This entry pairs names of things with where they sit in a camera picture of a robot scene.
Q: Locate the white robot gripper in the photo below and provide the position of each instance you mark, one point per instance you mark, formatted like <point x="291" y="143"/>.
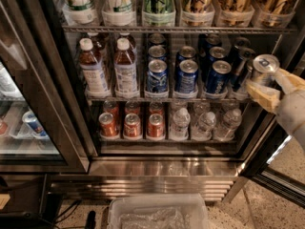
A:
<point x="293" y="109"/>

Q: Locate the silver front redbull can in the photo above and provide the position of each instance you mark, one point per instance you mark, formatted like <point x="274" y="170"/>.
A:
<point x="264" y="68"/>

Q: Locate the rear redbull can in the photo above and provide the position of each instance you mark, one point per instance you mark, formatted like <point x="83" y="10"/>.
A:
<point x="238" y="43"/>

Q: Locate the front right blue can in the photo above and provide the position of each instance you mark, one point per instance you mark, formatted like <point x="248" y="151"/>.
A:
<point x="218" y="77"/>

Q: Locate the second row blue can right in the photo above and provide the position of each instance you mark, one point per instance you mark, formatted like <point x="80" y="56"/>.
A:
<point x="214" y="54"/>

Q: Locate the second row blue can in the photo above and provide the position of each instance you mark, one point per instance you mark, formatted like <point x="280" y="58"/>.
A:
<point x="157" y="52"/>
<point x="214" y="54"/>
<point x="185" y="53"/>

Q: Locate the gold tall can far right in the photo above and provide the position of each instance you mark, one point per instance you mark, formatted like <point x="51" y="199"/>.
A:
<point x="273" y="13"/>

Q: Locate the gold tall can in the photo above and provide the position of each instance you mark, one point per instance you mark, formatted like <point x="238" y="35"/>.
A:
<point x="197" y="13"/>
<point x="273" y="13"/>

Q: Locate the front middle blue can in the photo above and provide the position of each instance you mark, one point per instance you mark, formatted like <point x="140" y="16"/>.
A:
<point x="186" y="77"/>

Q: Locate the brown tall can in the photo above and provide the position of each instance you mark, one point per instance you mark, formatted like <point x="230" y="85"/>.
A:
<point x="235" y="13"/>

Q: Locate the second row blue can middle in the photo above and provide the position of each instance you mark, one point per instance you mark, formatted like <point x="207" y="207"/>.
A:
<point x="185" y="53"/>

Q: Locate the front left blue patterned can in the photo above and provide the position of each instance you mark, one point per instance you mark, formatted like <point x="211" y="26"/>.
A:
<point x="157" y="76"/>

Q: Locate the second row blue can left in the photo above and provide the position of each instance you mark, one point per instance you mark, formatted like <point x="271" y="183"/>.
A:
<point x="157" y="52"/>

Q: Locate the front right orange can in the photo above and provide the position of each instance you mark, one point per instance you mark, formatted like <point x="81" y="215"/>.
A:
<point x="156" y="125"/>

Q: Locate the orange can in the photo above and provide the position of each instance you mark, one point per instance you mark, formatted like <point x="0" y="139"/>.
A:
<point x="156" y="125"/>
<point x="132" y="125"/>
<point x="108" y="125"/>

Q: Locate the green tall can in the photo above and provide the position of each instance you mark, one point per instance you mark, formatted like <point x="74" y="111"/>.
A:
<point x="158" y="12"/>

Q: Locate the front middle orange can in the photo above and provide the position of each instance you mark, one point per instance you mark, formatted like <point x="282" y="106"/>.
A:
<point x="132" y="125"/>

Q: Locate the front left orange can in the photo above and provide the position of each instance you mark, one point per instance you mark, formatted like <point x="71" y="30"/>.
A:
<point x="108" y="125"/>

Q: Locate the white tall can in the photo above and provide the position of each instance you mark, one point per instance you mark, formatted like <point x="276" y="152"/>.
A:
<point x="81" y="11"/>
<point x="118" y="13"/>

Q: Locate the white tall can left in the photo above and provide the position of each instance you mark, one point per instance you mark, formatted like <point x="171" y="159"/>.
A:
<point x="81" y="11"/>

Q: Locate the left glass fridge door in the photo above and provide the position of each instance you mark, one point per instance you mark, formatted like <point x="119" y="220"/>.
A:
<point x="36" y="54"/>

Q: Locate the can behind left glass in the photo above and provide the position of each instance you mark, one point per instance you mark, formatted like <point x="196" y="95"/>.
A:
<point x="33" y="123"/>

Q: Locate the front right water bottle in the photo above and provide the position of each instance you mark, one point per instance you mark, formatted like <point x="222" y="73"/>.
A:
<point x="228" y="124"/>

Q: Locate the water bottle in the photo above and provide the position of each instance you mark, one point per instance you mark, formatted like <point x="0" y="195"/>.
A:
<point x="203" y="128"/>
<point x="180" y="124"/>
<point x="228" y="124"/>

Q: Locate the front middle water bottle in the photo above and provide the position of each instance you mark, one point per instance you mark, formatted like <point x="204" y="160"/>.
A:
<point x="203" y="128"/>

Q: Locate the front left water bottle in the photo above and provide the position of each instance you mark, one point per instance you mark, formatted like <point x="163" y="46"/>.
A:
<point x="180" y="124"/>

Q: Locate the clear plastic bin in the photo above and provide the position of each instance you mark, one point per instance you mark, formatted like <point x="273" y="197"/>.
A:
<point x="169" y="211"/>

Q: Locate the front right tea bottle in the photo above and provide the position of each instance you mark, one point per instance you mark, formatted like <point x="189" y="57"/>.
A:
<point x="125" y="67"/>

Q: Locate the tea bottle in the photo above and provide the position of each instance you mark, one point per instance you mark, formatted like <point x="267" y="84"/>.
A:
<point x="125" y="67"/>
<point x="91" y="63"/>

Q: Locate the front left tea bottle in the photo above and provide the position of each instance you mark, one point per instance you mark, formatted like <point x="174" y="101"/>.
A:
<point x="91" y="63"/>

